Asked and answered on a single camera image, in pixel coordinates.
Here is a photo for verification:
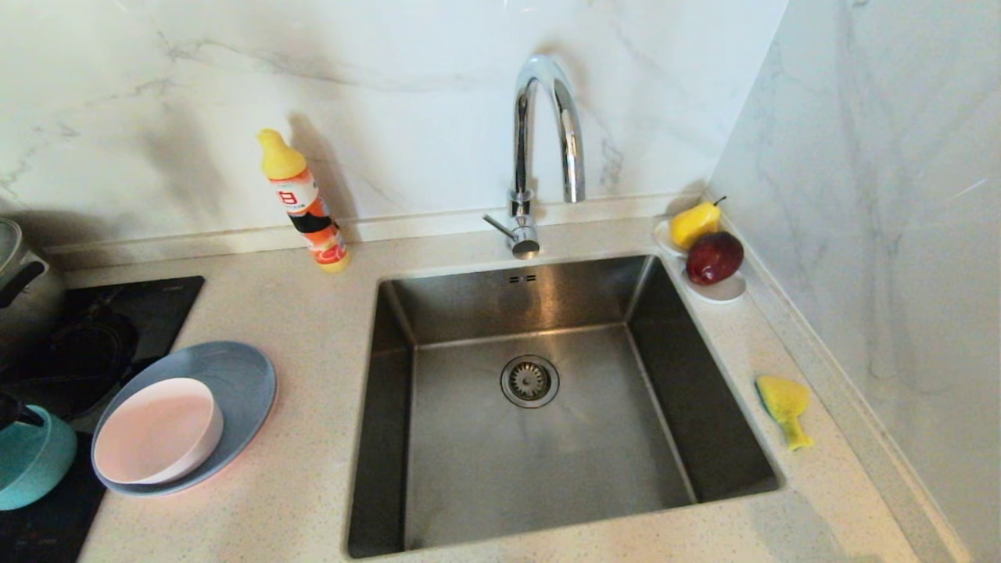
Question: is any black frying pan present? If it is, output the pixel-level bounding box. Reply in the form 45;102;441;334
0;313;140;423

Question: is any dark red apple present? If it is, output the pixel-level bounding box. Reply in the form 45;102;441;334
687;231;747;287

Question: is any stainless steel sink basin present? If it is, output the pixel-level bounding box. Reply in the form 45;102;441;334
347;253;786;559

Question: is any yellow green sponge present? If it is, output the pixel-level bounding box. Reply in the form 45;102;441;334
755;375;816;451

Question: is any black induction cooktop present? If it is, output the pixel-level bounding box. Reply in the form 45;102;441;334
0;275;206;563

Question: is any orange white dish soap bottle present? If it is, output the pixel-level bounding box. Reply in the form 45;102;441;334
258;129;351;273

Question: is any yellow pear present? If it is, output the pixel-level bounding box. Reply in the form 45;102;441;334
671;195;728;251

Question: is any pink bowl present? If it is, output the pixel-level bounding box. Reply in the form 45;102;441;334
94;378;224;486

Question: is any round metal drain strainer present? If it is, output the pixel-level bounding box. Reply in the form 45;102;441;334
500;353;561;409

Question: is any steel cooking pot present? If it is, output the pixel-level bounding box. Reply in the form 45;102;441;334
0;217;66;368

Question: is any teal bowl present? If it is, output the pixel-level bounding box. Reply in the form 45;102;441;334
0;404;78;511

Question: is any blue grey plate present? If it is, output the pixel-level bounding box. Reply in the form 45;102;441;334
91;341;278;498

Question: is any small white fruit dish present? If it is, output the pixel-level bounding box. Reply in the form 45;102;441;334
655;219;750;306

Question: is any chrome gooseneck faucet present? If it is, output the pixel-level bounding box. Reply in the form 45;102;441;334
482;53;587;260

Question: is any pink plate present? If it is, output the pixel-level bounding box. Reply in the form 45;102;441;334
117;438;267;501

